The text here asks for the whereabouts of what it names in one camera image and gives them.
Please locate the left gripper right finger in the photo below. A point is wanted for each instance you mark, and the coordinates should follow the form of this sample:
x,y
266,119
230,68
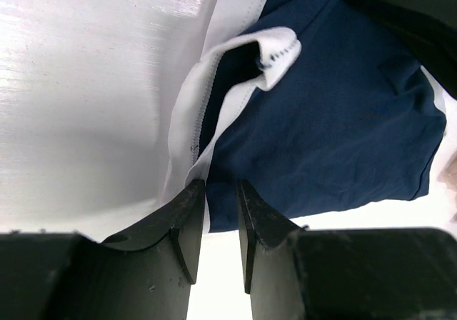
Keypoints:
x,y
268,254

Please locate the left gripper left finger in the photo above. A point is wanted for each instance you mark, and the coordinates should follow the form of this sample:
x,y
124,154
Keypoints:
x,y
145,271

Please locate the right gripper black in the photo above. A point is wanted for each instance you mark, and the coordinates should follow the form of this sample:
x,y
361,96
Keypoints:
x,y
427,27

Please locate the navy blue underwear white trim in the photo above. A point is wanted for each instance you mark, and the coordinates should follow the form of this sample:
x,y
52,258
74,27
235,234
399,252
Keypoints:
x,y
315,104

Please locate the white pink grey underwear pile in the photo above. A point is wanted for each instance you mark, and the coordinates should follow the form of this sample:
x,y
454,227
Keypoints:
x,y
447,174

